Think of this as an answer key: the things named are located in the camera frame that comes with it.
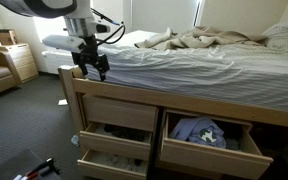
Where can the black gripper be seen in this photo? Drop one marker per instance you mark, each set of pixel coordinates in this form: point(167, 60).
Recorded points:
point(90, 50)

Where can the wooden drawer with blue garment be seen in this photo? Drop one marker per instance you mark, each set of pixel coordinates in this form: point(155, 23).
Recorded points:
point(210, 158)

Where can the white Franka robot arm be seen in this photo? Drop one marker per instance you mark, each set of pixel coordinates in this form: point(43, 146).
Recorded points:
point(50, 6)

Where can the closed wooden drawer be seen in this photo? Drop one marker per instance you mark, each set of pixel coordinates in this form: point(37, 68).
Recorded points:
point(120, 113)

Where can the wooden drawer with dark clothes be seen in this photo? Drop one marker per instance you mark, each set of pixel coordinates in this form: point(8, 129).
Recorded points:
point(114, 146)

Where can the wooden drawer with pale clothes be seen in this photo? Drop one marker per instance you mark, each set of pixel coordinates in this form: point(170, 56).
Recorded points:
point(107, 172)

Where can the white radiator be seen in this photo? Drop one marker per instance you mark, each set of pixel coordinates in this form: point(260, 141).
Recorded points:
point(57, 61)

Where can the white paper sheet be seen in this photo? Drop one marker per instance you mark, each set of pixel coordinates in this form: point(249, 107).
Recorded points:
point(63, 102)

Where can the bright window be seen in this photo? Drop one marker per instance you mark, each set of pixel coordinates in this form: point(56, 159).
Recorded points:
point(49, 28)

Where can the wooden dresser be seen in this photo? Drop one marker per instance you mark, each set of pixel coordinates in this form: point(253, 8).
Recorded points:
point(22, 61)

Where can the dark clothes pile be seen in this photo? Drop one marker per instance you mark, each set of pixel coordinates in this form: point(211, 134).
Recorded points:
point(127, 132)

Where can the small crumpled floor item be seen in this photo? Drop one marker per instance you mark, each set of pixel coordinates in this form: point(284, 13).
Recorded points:
point(75, 140)

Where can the cardboard box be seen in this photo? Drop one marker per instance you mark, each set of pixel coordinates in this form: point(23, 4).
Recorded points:
point(2, 36)

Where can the pale clothes pile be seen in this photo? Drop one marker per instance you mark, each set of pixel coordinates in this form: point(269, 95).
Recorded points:
point(120, 161)

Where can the mattress with striped sheet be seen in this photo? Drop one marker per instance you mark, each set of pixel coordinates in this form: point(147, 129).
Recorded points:
point(200, 73)

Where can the beige crumpled blanket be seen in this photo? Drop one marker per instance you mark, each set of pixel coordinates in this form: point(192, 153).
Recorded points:
point(197, 38)

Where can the red black tool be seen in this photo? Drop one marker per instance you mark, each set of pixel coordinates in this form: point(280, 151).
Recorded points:
point(42, 166)

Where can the blue garment with green print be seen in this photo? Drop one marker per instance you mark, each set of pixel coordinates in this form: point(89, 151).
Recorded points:
point(197, 131)

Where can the dark grey garment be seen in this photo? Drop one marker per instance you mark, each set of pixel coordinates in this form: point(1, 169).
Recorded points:
point(232, 144)

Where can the striped pillow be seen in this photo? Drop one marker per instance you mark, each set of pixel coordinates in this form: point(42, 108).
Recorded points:
point(280, 36)

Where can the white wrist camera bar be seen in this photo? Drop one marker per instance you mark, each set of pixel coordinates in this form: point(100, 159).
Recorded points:
point(62, 42)

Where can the wooden bed frame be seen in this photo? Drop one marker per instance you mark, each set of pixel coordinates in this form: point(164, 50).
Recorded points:
point(184, 100)

